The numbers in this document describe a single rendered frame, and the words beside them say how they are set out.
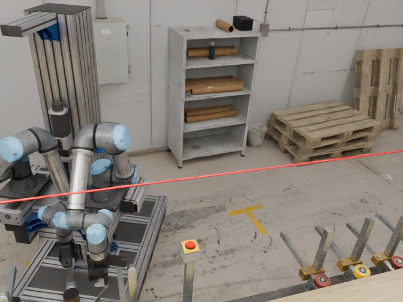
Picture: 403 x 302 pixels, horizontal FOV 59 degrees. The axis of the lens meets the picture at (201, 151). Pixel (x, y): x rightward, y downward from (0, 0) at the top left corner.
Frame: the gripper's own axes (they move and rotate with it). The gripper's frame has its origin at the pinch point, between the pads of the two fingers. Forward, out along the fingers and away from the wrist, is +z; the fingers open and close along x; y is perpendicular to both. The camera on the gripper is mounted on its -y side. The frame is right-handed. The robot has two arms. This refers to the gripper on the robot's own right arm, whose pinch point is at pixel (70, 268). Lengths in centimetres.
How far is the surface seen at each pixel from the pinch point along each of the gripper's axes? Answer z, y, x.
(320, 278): -8, -45, -124
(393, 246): -10, -38, -177
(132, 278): -27, -38, -29
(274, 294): 13, -35, -107
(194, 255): -37, -39, -56
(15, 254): 83, 102, 55
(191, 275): -22, -38, -56
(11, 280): -13.4, -12.8, 24.5
